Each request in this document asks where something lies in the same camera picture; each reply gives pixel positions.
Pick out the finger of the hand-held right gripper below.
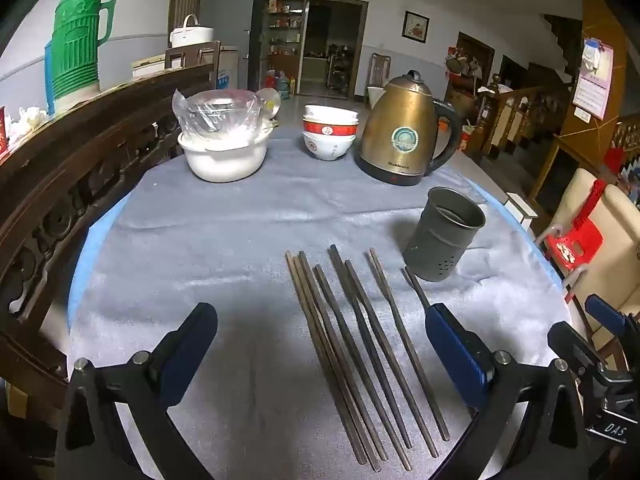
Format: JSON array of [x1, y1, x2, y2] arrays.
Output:
[[585, 294, 640, 341], [547, 322, 609, 376]]

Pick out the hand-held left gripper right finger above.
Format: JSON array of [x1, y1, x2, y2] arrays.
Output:
[[425, 302, 587, 480]]

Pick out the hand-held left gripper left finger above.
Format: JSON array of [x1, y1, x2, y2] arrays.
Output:
[[54, 302, 219, 480]]

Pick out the grey metal chopstick holder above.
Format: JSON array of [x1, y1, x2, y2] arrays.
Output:
[[404, 186, 487, 282]]

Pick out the row of dark chopsticks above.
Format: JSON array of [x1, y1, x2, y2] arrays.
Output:
[[285, 244, 451, 473]]

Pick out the red plastic stool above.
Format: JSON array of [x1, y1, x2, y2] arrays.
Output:
[[542, 217, 606, 278]]

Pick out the red hanging tassel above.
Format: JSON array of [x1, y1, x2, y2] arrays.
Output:
[[575, 178, 608, 233]]

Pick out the cream armchair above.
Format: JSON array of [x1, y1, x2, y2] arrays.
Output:
[[532, 167, 640, 341]]

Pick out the blue table cover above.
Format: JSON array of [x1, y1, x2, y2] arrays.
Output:
[[67, 175, 566, 323]]

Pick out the small white stand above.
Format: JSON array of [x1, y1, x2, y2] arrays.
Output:
[[504, 192, 540, 231]]

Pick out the large white basin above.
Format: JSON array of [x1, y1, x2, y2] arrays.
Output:
[[177, 127, 272, 183]]

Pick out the carved dark wooden chair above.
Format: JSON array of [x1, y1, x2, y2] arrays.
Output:
[[0, 62, 216, 396]]

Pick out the wooden stair railing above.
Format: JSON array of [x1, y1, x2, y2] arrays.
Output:
[[475, 74, 573, 161]]

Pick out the gold electric kettle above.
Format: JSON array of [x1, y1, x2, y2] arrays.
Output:
[[354, 70, 463, 187]]

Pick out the bowl in clear plastic bag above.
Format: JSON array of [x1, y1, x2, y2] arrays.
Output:
[[172, 89, 263, 143]]

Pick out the white bowl with red mark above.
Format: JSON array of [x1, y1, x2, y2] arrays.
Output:
[[302, 131, 357, 162]]

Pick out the white bowl with red band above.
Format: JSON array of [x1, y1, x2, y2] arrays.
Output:
[[304, 105, 360, 126], [302, 119, 358, 138]]

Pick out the crumpled white plastic bag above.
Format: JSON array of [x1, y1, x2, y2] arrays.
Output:
[[5, 105, 51, 143]]

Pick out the white chest freezer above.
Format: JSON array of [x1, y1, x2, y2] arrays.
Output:
[[132, 46, 241, 92]]

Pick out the brown wooden chair back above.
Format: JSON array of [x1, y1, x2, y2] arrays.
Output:
[[165, 40, 222, 72]]

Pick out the white lidded pot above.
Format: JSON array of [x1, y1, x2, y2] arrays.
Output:
[[170, 14, 216, 50]]

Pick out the metal storage rack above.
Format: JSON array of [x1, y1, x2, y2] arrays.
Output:
[[327, 44, 353, 96]]

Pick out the green plastic thermos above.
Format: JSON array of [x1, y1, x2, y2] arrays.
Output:
[[50, 0, 117, 113]]

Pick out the grey refrigerator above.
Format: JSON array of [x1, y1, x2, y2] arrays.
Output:
[[196, 0, 268, 93]]

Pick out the wooden display cabinet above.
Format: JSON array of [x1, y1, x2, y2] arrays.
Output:
[[265, 0, 306, 93]]

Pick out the wall calendar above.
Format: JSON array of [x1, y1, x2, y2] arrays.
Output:
[[572, 35, 615, 121]]

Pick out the framed wall picture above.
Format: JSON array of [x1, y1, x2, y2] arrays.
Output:
[[402, 10, 431, 43]]

